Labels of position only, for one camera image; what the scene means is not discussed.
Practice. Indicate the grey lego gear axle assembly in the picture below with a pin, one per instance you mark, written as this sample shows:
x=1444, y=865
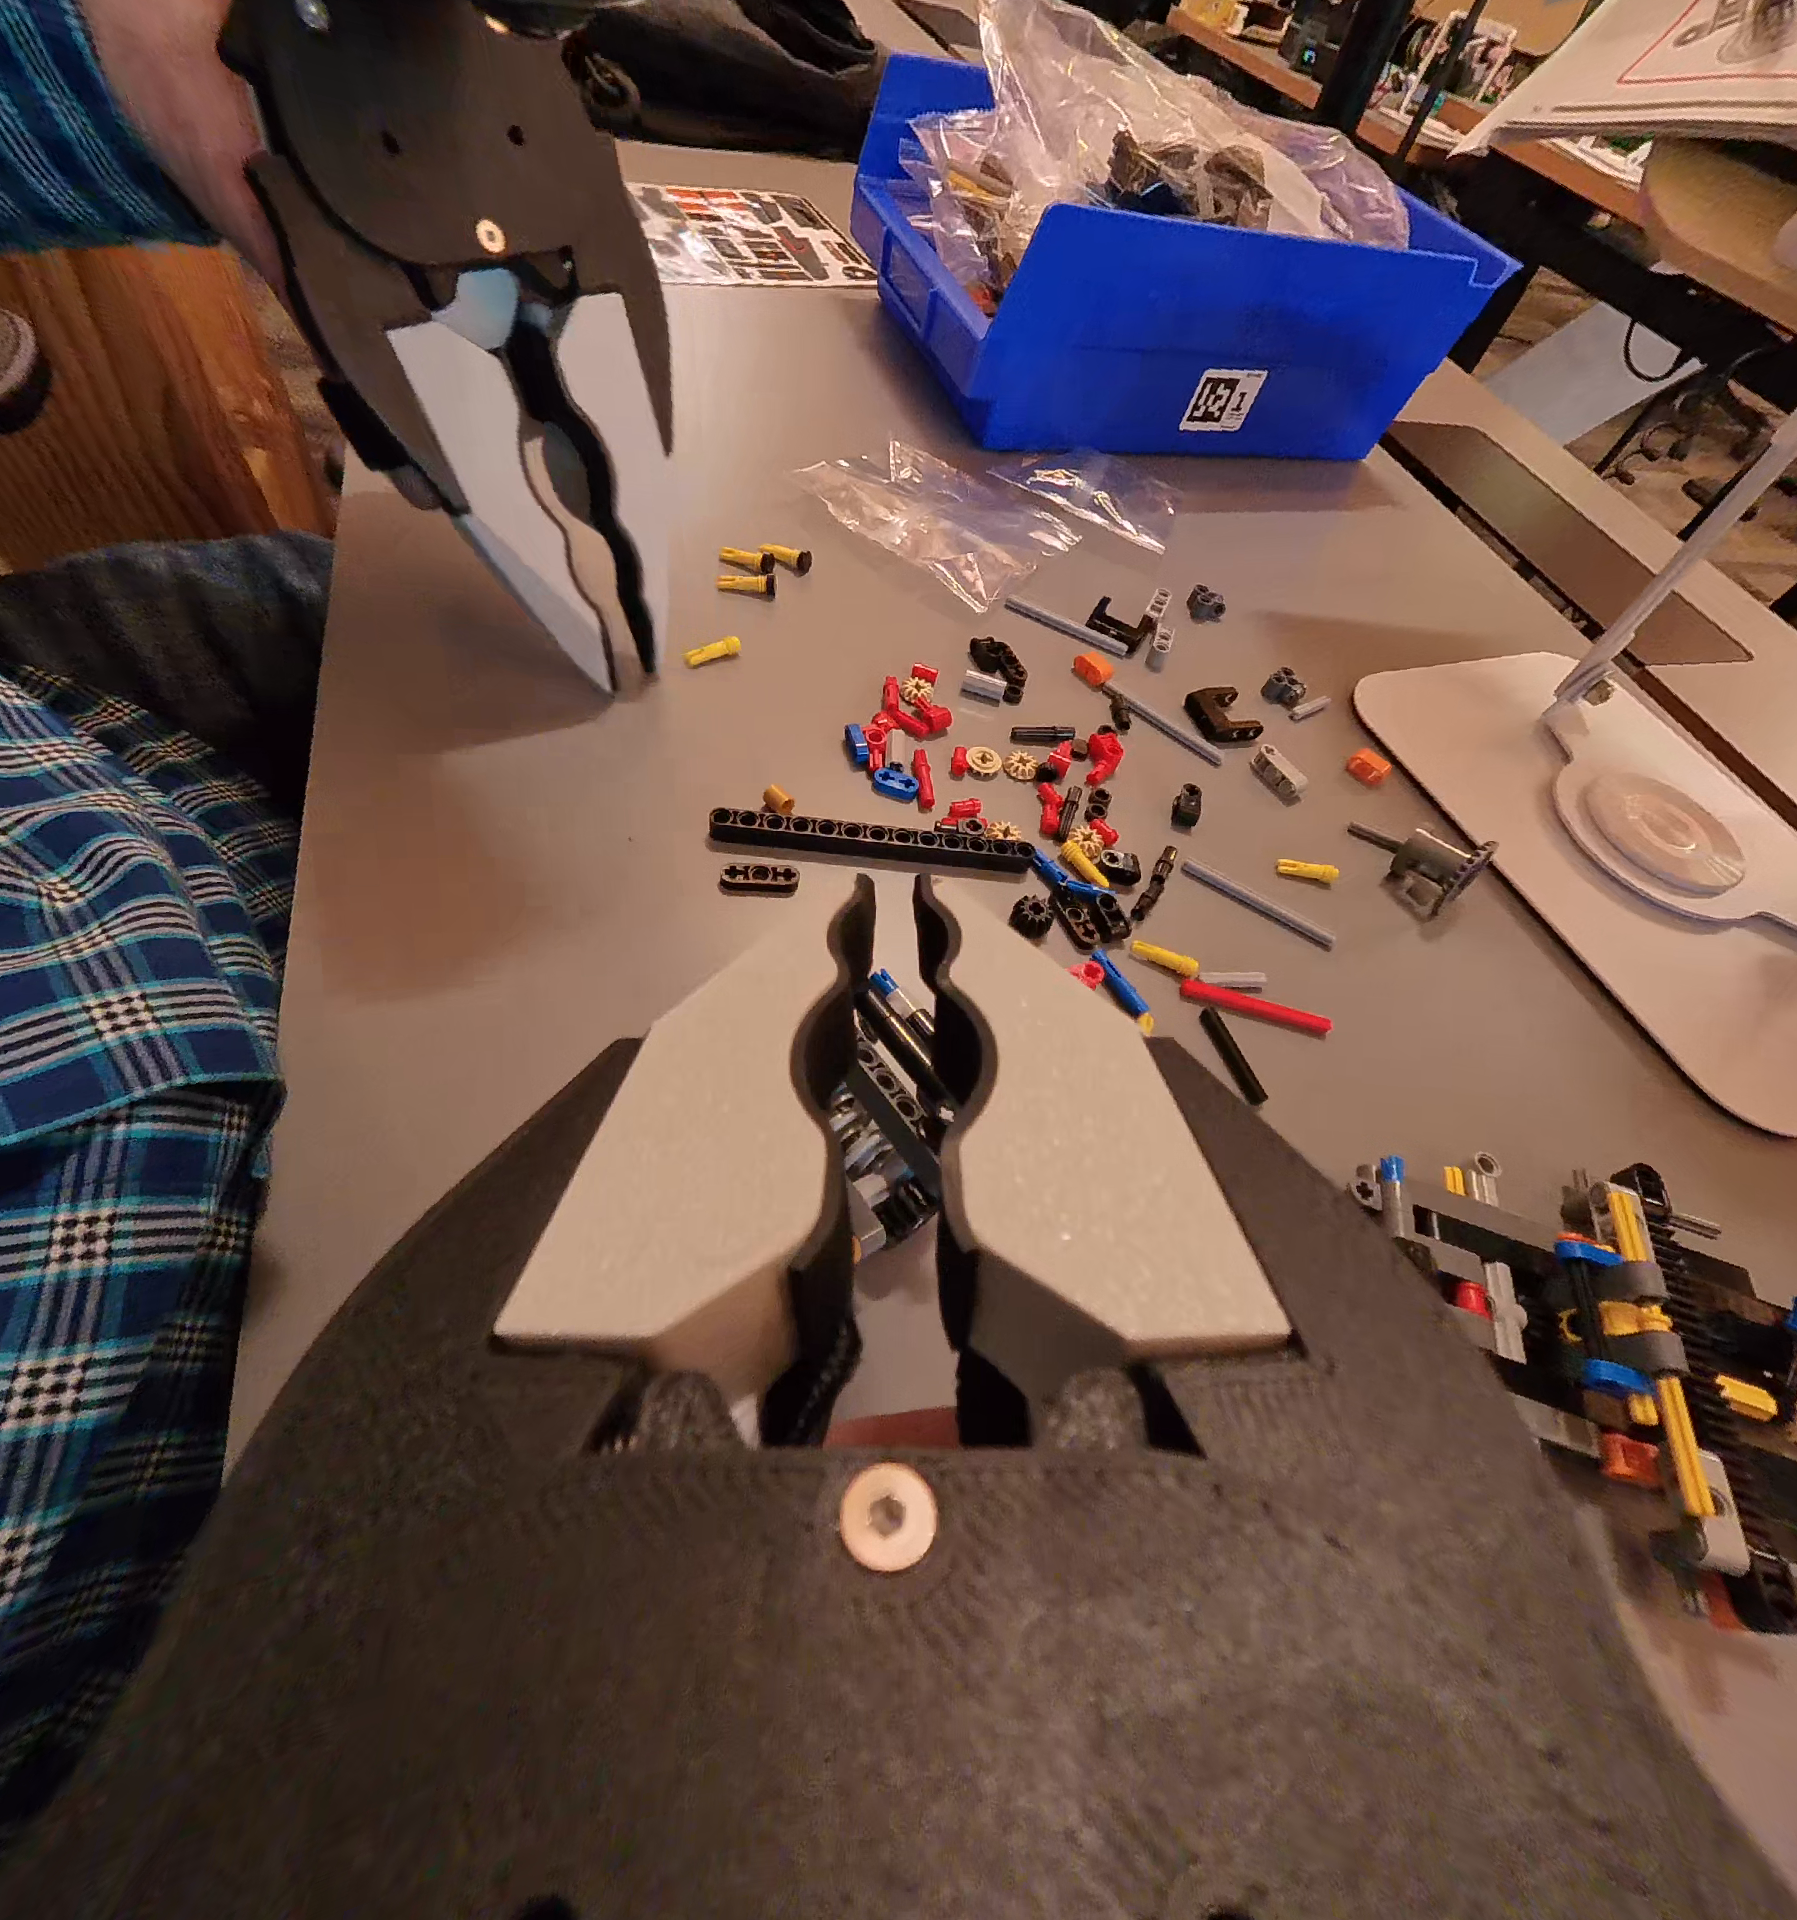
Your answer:
x=1431, y=867

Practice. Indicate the wooden furniture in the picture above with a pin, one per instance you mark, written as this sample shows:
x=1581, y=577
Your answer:
x=164, y=391

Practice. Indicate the dark cloth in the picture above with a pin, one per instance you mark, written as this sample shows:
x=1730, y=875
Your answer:
x=133, y=631

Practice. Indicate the short black lego beam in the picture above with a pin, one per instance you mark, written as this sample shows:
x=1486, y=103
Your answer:
x=759, y=878

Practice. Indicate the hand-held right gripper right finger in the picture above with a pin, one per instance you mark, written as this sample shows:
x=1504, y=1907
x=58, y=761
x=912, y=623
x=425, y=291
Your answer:
x=1124, y=1186

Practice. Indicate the grey lego connector block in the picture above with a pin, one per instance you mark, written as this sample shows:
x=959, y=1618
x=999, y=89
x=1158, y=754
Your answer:
x=1281, y=771

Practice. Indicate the long black lego beam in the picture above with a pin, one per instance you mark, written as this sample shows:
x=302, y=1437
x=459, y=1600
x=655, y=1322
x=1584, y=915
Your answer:
x=868, y=840

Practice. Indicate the clear bags of lego parts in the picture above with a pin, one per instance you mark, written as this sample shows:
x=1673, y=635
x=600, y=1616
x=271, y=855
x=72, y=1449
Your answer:
x=1139, y=166

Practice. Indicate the person's left hand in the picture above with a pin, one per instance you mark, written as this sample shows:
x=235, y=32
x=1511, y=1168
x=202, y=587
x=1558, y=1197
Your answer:
x=179, y=107

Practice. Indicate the black lego axle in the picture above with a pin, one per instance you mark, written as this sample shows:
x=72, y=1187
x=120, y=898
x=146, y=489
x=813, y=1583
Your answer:
x=1231, y=1055

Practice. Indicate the red lego axle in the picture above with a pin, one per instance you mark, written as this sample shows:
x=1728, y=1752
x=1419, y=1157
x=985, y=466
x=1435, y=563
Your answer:
x=1256, y=1007

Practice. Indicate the pile of small lego pieces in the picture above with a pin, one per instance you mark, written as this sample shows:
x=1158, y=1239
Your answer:
x=907, y=702

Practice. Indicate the yellow lego pin black bush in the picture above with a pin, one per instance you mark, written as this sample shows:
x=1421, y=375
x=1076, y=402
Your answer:
x=786, y=558
x=747, y=583

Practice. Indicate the black and grey beams cluster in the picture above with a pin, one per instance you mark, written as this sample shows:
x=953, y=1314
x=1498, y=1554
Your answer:
x=1120, y=619

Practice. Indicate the blue plastic bin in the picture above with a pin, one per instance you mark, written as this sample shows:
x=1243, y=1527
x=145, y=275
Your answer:
x=1139, y=354

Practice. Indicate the large black lego connector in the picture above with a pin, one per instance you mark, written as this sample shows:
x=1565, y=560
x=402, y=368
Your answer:
x=1223, y=713

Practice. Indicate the large lego chassis assembly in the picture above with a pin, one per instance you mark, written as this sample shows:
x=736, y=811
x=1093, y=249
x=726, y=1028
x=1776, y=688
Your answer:
x=1604, y=1351

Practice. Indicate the grey lego axle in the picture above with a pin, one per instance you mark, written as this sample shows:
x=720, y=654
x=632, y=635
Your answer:
x=1064, y=623
x=1258, y=905
x=1166, y=725

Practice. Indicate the black angled lego connector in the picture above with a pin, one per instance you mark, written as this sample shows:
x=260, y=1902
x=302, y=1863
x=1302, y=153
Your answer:
x=995, y=656

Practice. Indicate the black bag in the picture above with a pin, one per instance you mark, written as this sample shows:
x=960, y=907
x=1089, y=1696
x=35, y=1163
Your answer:
x=747, y=76

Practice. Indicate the small black lego assembly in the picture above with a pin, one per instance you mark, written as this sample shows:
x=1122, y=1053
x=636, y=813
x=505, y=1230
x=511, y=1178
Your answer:
x=891, y=1095

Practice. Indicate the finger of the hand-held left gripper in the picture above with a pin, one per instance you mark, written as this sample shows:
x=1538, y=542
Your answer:
x=486, y=443
x=638, y=525

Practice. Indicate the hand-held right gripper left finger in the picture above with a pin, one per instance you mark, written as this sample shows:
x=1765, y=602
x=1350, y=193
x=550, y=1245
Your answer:
x=659, y=1201

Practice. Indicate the lego sticker sheet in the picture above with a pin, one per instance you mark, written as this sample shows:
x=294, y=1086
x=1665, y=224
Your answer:
x=747, y=233

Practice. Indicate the blue plaid shirt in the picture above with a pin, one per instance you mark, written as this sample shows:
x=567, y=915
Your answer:
x=73, y=1051

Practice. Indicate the printed paper sheets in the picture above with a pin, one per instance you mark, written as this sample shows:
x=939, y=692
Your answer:
x=1663, y=60

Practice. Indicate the clear empty plastic bag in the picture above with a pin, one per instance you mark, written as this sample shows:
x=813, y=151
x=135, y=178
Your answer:
x=987, y=510

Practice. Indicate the person's left forearm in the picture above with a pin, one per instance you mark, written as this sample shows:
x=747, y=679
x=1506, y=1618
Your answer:
x=27, y=135

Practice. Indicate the round wooden table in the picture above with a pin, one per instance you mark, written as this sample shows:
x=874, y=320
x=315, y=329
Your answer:
x=1723, y=226

